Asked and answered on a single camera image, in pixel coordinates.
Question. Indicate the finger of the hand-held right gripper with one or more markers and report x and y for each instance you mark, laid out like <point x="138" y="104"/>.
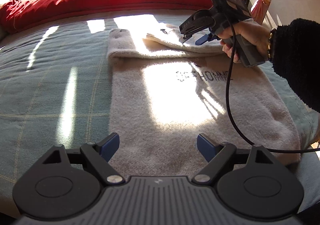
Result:
<point x="197" y="22"/>
<point x="203" y="39"/>

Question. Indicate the red quilt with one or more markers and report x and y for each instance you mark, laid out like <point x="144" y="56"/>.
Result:
<point x="87" y="0"/>

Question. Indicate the white knit sweater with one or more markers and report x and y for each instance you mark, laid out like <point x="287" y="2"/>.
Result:
<point x="175" y="115"/>

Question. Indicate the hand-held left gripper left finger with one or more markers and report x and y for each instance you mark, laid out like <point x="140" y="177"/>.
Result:
<point x="110" y="146"/>

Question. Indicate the person's right hand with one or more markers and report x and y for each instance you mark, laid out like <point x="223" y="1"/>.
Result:
<point x="255" y="32"/>

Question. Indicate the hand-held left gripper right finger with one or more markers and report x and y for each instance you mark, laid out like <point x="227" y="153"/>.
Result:
<point x="206" y="147"/>

